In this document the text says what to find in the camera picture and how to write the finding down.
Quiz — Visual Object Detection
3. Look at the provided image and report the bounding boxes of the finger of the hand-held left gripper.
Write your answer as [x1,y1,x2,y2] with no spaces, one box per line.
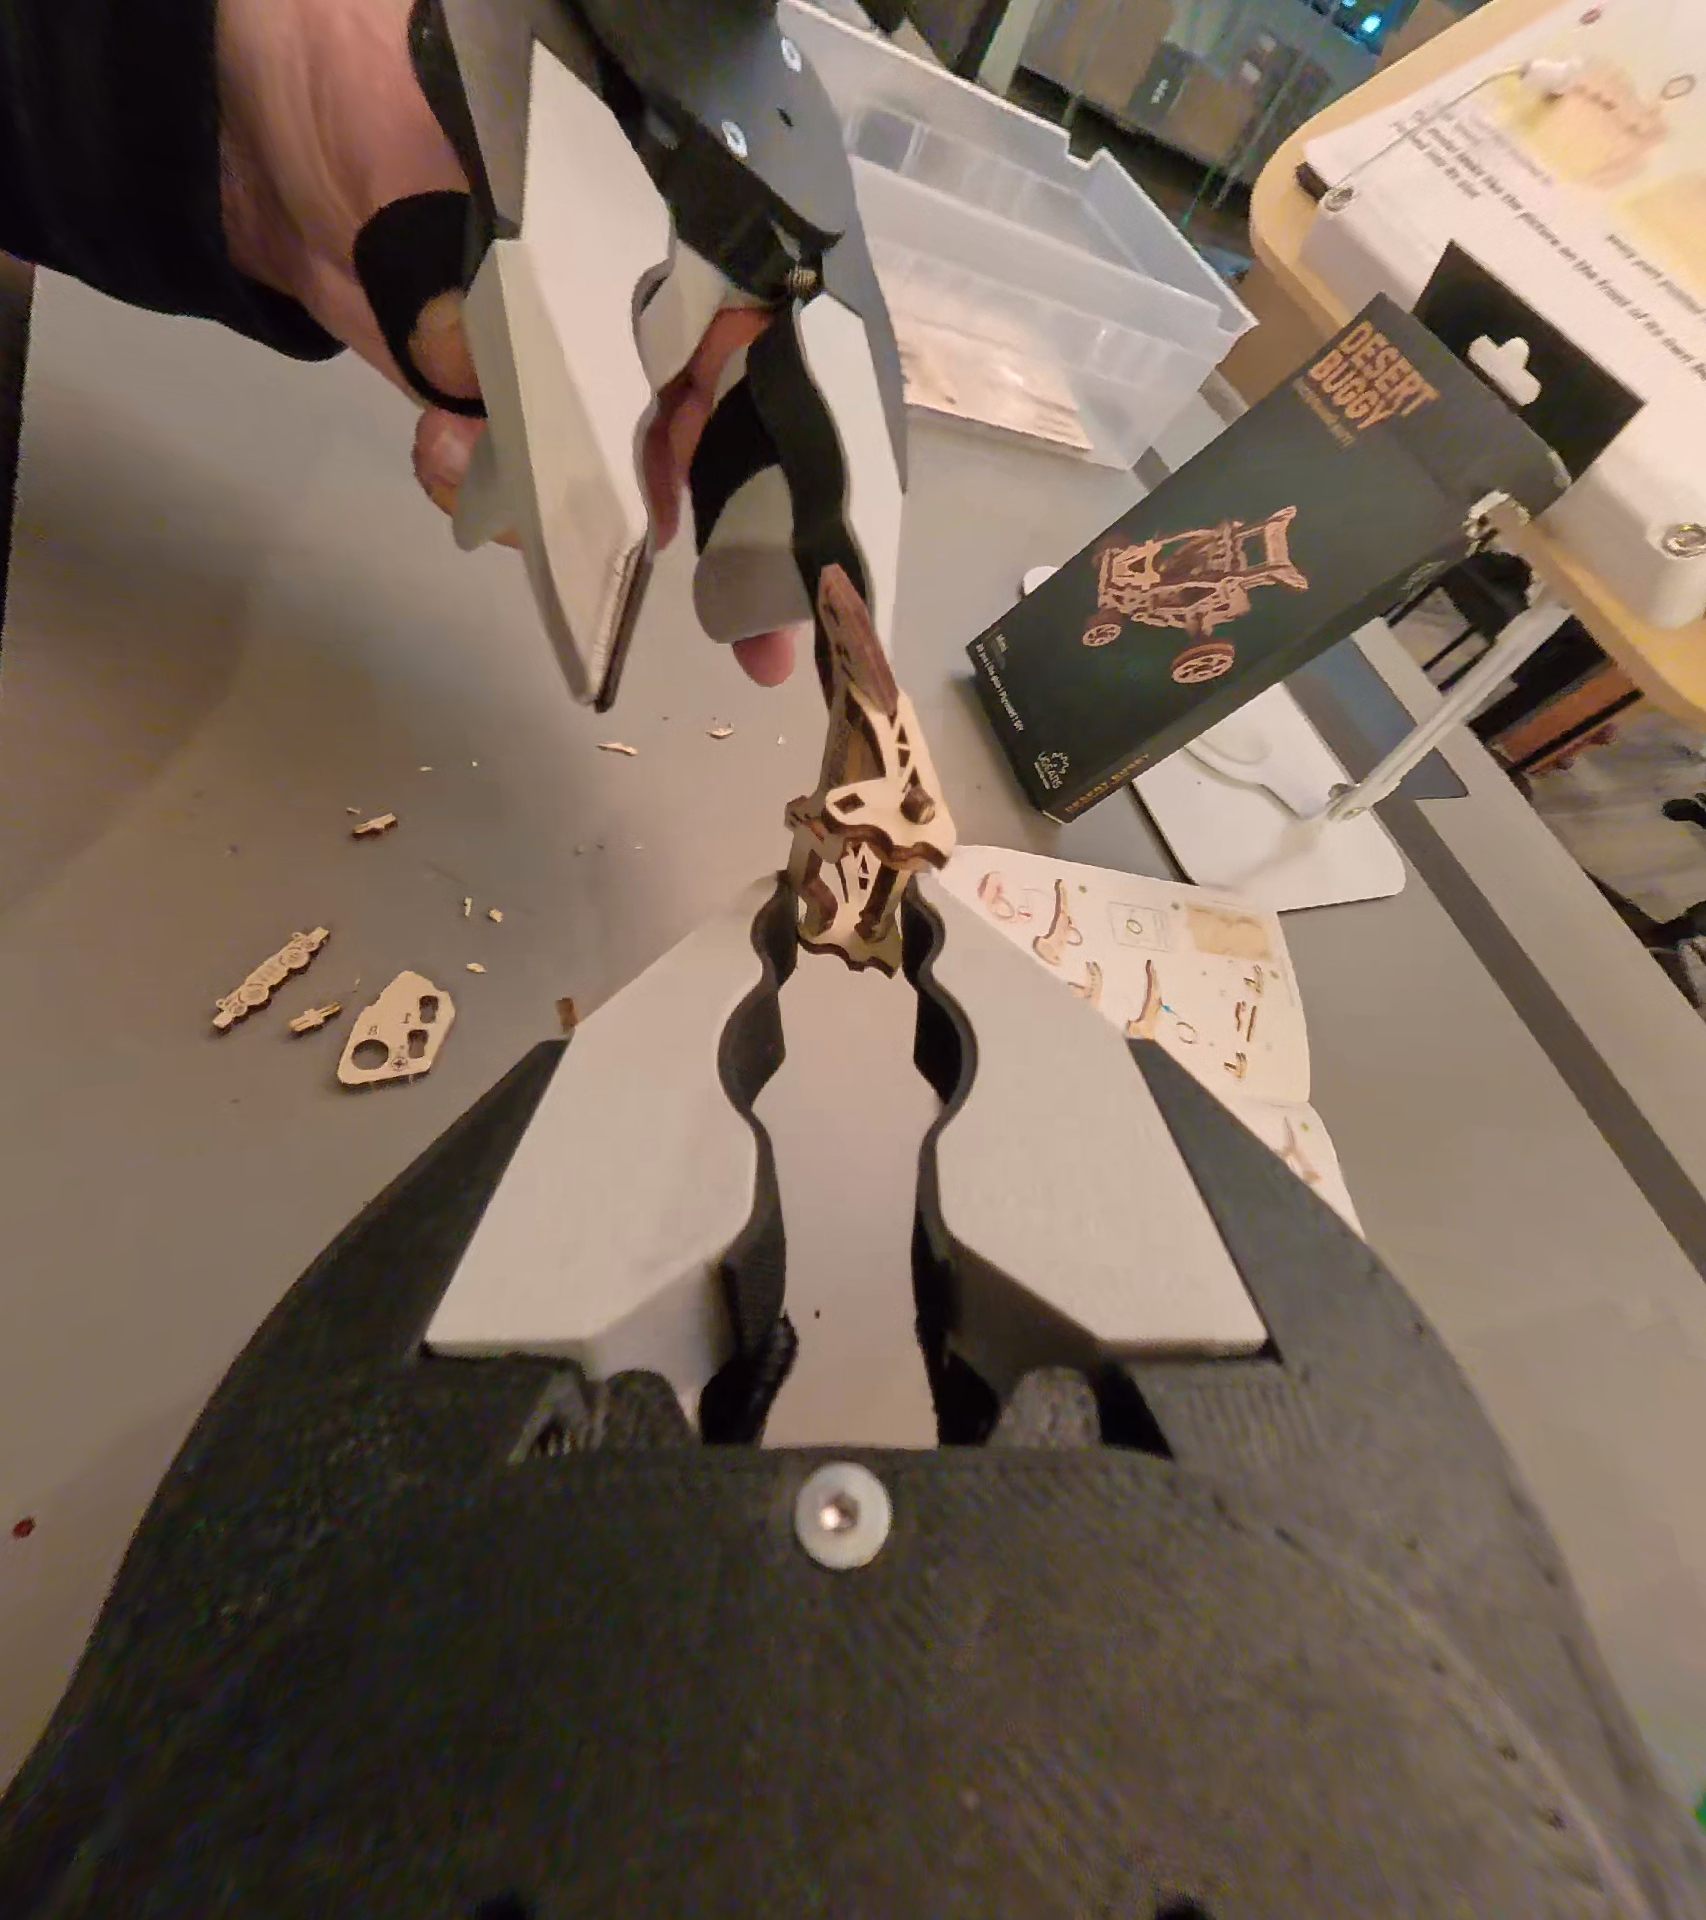
[743,232,917,636]
[451,36,678,713]

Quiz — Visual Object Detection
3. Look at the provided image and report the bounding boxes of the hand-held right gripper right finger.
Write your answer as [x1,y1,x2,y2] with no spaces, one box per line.
[909,876,1270,1445]

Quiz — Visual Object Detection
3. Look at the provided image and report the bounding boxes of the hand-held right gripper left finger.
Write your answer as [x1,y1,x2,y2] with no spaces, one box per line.
[424,873,800,1445]

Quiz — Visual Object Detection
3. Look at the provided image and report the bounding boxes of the long wooden strip part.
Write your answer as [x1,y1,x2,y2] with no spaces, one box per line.
[210,924,333,1036]

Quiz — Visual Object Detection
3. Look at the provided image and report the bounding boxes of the wooden model chassis assembly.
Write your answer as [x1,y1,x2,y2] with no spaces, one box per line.
[784,561,964,980]

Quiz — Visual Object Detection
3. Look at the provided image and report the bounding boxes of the person's left forearm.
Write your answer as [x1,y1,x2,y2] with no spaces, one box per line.
[0,0,346,362]

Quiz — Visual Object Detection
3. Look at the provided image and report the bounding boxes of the dark model kit box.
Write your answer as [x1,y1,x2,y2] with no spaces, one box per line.
[964,239,1648,824]

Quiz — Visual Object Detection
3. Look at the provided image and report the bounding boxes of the person's left hand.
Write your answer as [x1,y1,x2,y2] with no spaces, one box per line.
[214,0,806,691]

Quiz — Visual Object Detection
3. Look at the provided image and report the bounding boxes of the wooden part sheet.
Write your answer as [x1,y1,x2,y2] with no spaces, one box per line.
[900,335,1095,455]

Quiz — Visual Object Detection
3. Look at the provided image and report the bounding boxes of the open instruction booklet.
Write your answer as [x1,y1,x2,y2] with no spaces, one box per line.
[934,844,1366,1236]

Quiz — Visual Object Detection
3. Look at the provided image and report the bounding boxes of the clear plastic bin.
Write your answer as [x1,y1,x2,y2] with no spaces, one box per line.
[778,0,1259,470]

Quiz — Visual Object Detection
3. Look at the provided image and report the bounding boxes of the wooden plate part with holes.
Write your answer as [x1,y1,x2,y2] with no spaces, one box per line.
[333,970,460,1092]

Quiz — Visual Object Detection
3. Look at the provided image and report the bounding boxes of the scattered wood scraps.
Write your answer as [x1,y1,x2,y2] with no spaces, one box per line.
[410,720,737,1037]

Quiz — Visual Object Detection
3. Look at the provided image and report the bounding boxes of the white paper clipboard stand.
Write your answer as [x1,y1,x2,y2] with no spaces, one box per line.
[1250,0,1706,767]

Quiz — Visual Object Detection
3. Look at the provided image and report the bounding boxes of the printed instruction sheet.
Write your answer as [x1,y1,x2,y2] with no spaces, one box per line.
[1300,0,1706,451]

